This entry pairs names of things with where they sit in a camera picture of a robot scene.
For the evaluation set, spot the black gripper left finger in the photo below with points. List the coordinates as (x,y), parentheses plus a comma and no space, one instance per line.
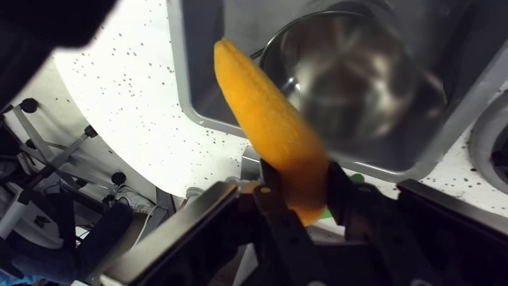
(278,228)

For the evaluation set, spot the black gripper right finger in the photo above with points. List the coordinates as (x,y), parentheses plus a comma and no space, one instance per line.
(365,228)

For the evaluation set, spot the orange carrot plush toy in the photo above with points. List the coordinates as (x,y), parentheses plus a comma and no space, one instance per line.
(275,133)

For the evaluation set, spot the small steel pot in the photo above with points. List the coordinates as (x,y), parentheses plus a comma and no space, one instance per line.
(343,69)

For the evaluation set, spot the grey toy sink basin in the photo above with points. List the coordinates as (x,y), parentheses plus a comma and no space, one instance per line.
(211,53)

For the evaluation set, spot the grey tripod with black feet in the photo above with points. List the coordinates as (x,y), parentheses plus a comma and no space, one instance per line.
(53,153)

